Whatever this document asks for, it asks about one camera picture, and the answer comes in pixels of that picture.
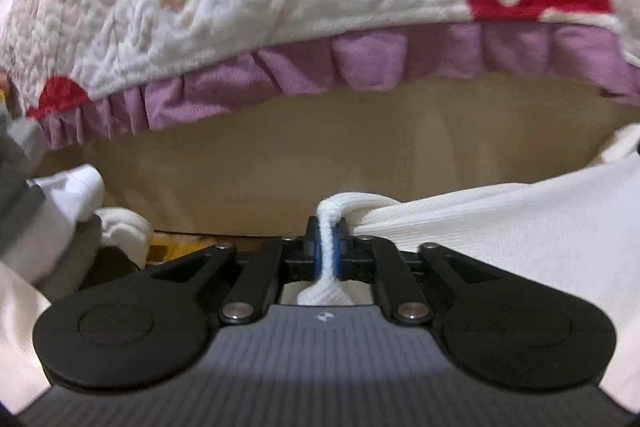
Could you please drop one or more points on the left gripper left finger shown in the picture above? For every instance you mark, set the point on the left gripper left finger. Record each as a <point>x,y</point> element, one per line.
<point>264,274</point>

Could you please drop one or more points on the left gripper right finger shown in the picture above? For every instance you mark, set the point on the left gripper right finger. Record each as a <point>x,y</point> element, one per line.
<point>377,262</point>

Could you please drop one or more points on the white waffle garment green trim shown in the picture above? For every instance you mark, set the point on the white waffle garment green trim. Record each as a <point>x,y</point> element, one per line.
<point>578,233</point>

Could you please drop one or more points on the grey folded garment top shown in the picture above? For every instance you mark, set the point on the grey folded garment top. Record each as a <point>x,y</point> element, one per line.
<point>23,146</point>

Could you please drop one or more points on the quilted bear bedspread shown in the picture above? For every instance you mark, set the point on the quilted bear bedspread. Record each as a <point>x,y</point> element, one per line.
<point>108,67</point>

